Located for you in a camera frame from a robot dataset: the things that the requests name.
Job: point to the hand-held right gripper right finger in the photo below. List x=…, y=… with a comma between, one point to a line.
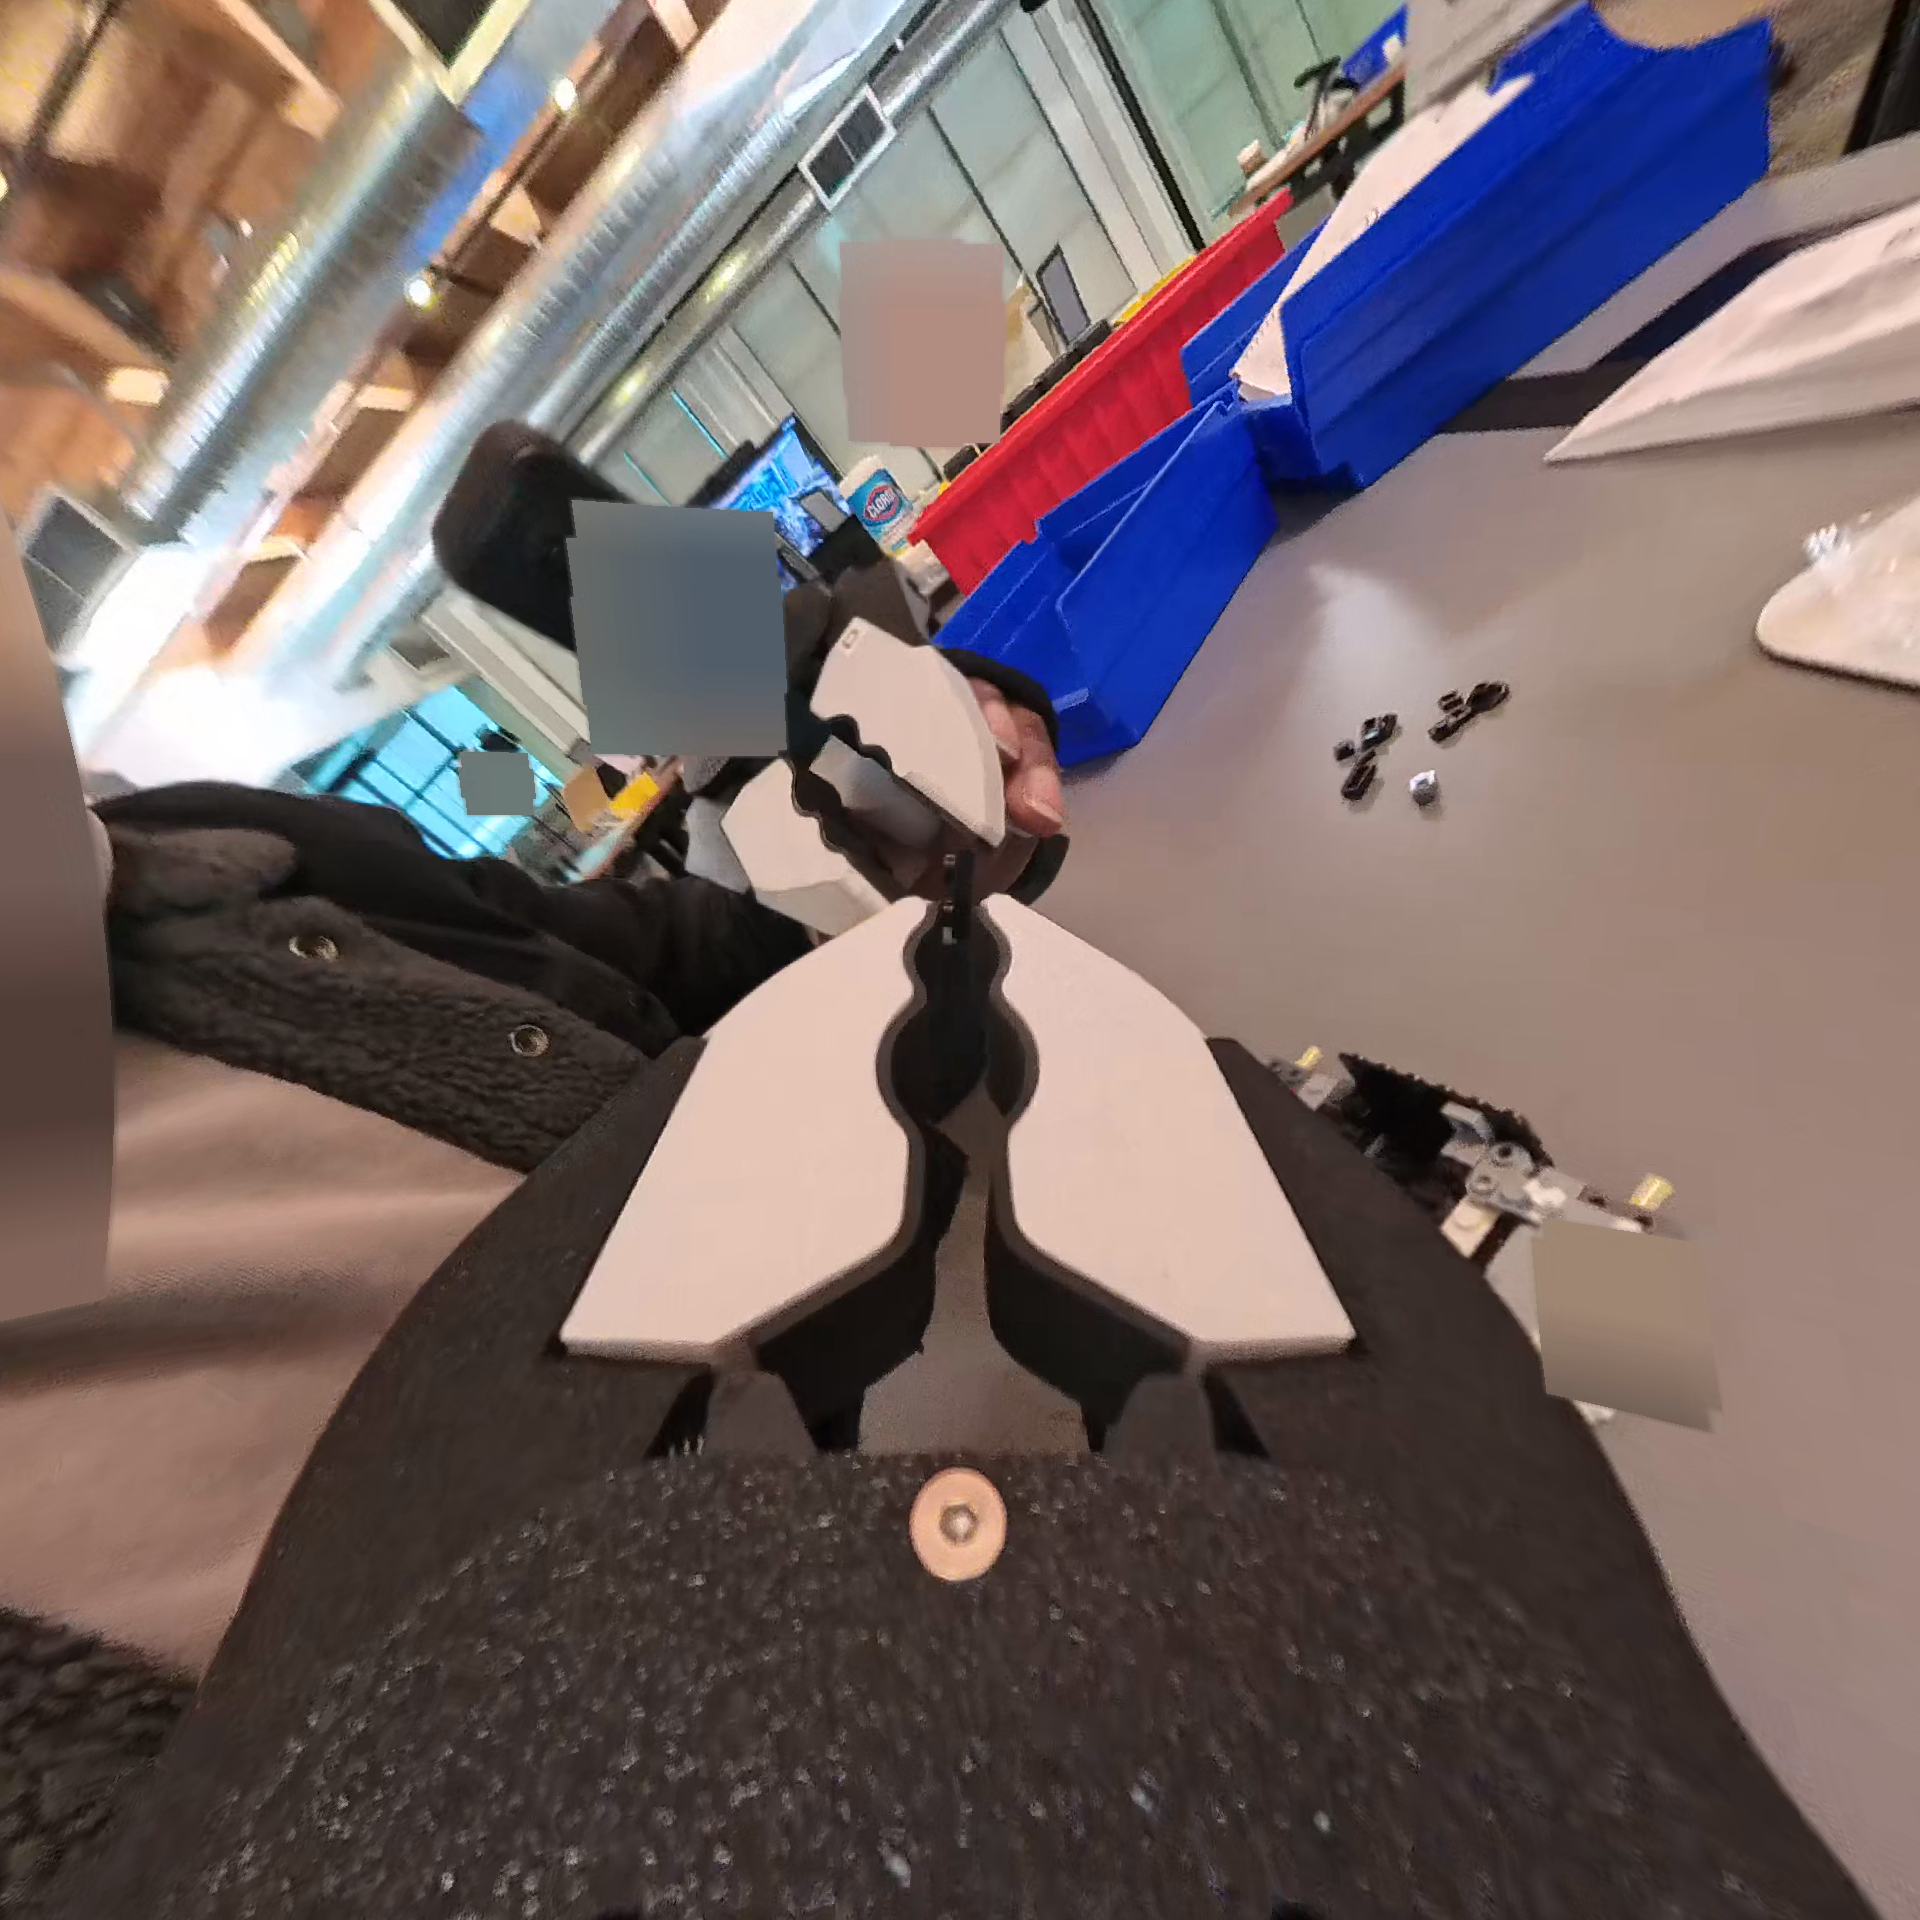
x=1169, y=1170

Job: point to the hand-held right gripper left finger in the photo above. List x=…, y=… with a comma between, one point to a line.
x=749, y=1170

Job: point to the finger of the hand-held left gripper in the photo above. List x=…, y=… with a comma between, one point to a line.
x=793, y=864
x=930, y=720

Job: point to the small black brick piece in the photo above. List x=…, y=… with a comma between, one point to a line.
x=955, y=900

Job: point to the toy brick car model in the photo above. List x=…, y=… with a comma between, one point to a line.
x=1395, y=1116

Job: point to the person's left forearm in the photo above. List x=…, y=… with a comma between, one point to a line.
x=632, y=916

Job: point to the person's left hand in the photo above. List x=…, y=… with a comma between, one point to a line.
x=1035, y=793

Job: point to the white wipes canister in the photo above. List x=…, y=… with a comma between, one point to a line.
x=884, y=511

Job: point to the computer monitor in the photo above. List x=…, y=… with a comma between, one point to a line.
x=773, y=488

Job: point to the blue plastic bin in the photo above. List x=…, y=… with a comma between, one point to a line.
x=1499, y=301
x=1246, y=338
x=1139, y=599

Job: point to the red plastic bin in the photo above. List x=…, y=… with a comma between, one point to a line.
x=1077, y=435

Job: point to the beige garment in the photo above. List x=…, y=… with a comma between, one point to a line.
x=270, y=1274

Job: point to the scattered small black pieces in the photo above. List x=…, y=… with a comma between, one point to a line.
x=1464, y=714

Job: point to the white paper sheet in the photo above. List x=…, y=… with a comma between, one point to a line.
x=1348, y=256

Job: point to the wooden table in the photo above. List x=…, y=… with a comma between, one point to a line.
x=1321, y=134

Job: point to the book stand with white base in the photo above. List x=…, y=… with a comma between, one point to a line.
x=1860, y=630

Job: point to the white paper bag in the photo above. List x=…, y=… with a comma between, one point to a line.
x=1771, y=344

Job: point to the silver ceiling duct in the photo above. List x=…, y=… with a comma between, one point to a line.
x=300, y=256
x=781, y=192

